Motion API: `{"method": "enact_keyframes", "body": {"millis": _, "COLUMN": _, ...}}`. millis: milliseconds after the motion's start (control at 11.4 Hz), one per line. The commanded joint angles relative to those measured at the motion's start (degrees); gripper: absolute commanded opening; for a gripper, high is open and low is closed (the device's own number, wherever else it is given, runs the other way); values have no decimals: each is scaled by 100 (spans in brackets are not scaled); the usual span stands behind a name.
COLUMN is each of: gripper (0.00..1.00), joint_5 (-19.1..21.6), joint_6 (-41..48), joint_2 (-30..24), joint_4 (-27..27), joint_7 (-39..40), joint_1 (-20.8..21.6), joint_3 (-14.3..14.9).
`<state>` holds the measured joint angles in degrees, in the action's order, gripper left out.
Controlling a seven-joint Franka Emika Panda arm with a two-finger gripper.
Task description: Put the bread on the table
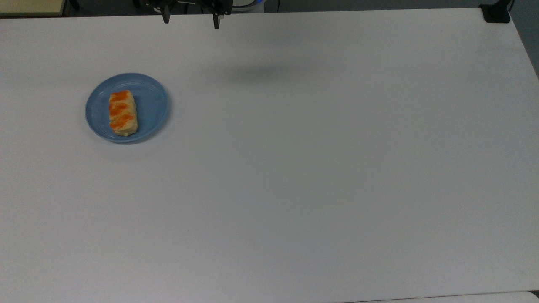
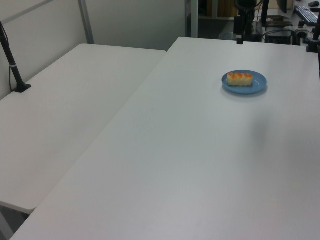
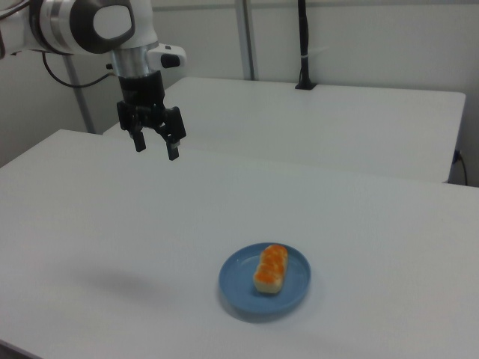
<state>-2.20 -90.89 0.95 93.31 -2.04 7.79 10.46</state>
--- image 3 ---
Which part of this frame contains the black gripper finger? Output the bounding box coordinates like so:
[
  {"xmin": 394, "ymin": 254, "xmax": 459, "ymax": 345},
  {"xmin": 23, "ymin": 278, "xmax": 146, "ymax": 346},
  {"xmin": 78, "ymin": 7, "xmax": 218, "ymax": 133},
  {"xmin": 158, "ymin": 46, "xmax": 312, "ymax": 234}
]
[
  {"xmin": 158, "ymin": 125, "xmax": 182, "ymax": 162},
  {"xmin": 132, "ymin": 129, "xmax": 147, "ymax": 153}
]

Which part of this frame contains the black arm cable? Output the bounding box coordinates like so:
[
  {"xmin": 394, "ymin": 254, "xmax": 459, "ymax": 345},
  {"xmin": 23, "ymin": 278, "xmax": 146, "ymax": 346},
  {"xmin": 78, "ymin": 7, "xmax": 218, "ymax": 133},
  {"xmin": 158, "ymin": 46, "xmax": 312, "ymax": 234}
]
[{"xmin": 41, "ymin": 52, "xmax": 118, "ymax": 89}]

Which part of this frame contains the orange-topped bread loaf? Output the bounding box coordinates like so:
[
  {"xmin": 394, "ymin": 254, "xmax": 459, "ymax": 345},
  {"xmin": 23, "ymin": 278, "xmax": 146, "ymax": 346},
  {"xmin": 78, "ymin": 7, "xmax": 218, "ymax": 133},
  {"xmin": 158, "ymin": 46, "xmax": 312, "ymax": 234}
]
[{"xmin": 253, "ymin": 244, "xmax": 290, "ymax": 295}]

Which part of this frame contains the black camera stand pole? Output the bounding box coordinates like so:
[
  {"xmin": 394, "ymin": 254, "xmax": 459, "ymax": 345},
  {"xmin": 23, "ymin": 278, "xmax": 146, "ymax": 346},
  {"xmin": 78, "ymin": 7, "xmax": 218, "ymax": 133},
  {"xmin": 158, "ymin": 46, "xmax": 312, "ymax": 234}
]
[{"xmin": 294, "ymin": 0, "xmax": 318, "ymax": 90}]

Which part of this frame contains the black wall cable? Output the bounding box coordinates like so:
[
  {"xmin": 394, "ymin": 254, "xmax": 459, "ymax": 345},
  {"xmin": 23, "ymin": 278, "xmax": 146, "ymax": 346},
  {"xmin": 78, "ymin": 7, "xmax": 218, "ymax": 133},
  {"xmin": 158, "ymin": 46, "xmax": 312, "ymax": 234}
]
[{"xmin": 454, "ymin": 150, "xmax": 469, "ymax": 185}]

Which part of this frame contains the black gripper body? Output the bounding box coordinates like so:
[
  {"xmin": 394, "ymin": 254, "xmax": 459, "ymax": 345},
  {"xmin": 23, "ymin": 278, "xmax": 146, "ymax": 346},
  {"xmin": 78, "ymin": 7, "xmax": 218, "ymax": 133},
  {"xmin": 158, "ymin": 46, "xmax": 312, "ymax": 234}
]
[{"xmin": 116, "ymin": 71, "xmax": 187, "ymax": 141}]

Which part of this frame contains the blue round plate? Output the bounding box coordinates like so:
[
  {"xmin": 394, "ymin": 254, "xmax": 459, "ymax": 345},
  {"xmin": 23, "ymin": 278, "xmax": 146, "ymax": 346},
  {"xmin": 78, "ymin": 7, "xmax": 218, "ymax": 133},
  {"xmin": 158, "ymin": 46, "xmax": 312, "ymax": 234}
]
[{"xmin": 218, "ymin": 242, "xmax": 312, "ymax": 315}]

